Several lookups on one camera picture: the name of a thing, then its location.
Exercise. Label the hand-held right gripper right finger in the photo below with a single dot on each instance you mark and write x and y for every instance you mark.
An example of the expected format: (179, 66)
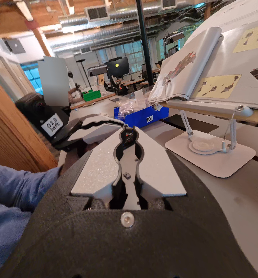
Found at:
(159, 171)

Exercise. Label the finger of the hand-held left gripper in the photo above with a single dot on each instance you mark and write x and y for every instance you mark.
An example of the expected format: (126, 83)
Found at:
(103, 119)
(92, 135)

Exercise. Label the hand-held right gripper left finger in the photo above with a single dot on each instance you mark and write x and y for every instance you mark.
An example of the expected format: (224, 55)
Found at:
(96, 171)

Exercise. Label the lego car chassis model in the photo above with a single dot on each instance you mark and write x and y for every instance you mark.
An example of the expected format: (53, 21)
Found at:
(129, 139)

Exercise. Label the person's left forearm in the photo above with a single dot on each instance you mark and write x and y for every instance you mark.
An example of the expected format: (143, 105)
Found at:
(11, 195)

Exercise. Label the lego instruction booklet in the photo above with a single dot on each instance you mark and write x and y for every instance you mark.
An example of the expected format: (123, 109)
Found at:
(207, 54)

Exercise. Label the wooden-edged desk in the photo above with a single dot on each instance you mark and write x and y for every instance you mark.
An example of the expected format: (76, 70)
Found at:
(103, 98)

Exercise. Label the green storage bin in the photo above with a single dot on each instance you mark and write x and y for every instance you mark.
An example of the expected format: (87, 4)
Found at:
(92, 96)

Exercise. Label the pile of clear plastic bags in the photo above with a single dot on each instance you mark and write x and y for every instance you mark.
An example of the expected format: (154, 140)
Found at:
(131, 106)

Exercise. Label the blue bin with square tag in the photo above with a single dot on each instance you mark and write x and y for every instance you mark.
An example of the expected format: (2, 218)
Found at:
(137, 121)

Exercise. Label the overhead desk lamp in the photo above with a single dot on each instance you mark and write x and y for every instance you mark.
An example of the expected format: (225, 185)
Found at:
(96, 70)

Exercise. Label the wooden pillar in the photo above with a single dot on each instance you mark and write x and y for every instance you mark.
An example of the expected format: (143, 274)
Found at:
(7, 130)

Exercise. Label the black television screen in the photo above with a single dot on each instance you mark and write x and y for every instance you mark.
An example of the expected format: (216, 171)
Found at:
(118, 67)

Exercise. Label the black floor lamp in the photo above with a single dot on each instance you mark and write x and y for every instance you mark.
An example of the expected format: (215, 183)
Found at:
(80, 60)

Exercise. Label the black column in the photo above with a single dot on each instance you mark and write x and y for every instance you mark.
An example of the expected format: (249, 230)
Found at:
(144, 43)

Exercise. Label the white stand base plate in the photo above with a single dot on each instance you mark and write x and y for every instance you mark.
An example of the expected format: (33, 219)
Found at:
(218, 160)

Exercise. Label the black wall speaker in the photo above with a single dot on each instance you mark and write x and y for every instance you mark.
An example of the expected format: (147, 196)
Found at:
(16, 46)

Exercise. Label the silver ventilation duct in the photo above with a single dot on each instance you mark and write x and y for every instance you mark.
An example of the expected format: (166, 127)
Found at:
(131, 13)

